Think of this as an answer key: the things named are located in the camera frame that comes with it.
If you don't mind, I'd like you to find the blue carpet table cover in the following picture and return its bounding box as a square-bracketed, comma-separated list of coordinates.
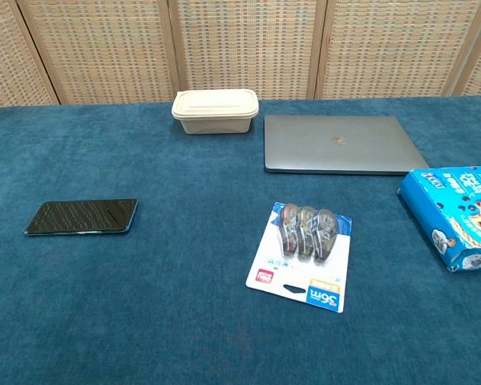
[0, 95, 481, 385]

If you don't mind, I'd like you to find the correction tape blister pack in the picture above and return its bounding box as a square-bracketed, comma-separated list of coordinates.
[245, 201, 353, 314]

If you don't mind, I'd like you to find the grey closed laptop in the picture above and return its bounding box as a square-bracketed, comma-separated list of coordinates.
[263, 115, 430, 176]

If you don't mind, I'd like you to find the smartphone with light blue casing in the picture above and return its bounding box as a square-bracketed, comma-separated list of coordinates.
[23, 198, 139, 237]

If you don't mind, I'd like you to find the blue cookie box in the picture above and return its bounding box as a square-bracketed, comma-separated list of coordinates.
[397, 164, 481, 273]

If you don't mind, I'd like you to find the woven rattan folding screen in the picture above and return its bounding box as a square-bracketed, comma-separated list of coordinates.
[0, 0, 481, 108]

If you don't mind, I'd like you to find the beige lidded lunch box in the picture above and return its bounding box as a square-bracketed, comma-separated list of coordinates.
[171, 88, 260, 136]

